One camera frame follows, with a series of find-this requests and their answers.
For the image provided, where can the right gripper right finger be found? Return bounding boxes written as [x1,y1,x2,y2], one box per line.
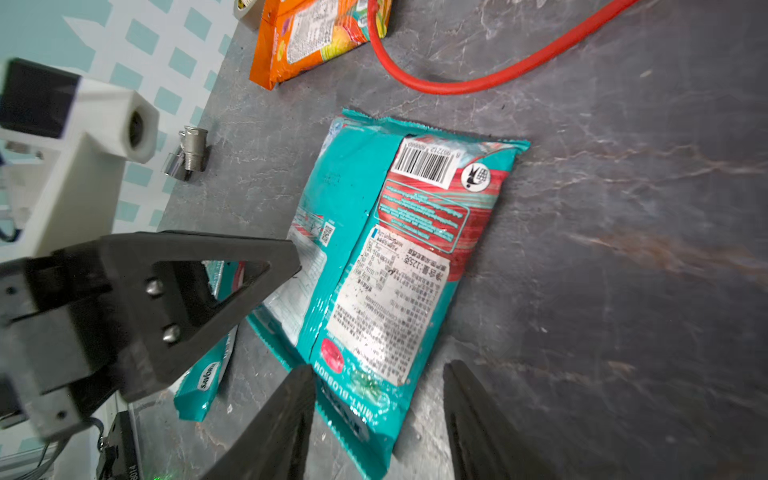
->
[443,360,557,479]

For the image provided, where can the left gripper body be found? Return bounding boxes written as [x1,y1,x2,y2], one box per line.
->
[1,251,120,441]

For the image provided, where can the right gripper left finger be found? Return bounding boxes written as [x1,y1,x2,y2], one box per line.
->
[203,364,316,480]

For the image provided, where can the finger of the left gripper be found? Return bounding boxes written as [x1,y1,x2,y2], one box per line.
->
[58,231,301,402]

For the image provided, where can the teal mint candy bag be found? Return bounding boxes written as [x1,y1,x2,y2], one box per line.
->
[248,110,530,479]

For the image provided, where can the teal candy bag left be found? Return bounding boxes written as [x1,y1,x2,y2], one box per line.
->
[174,260,243,422]

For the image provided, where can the metal fitting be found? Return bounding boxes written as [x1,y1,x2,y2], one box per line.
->
[163,126,208,181]

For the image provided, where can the orange candy bag far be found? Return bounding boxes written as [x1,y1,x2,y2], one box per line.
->
[249,0,392,90]

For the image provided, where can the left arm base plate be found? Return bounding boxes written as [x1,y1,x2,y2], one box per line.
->
[96,411,141,480]

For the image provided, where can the red cable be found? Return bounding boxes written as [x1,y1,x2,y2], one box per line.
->
[367,0,641,97]

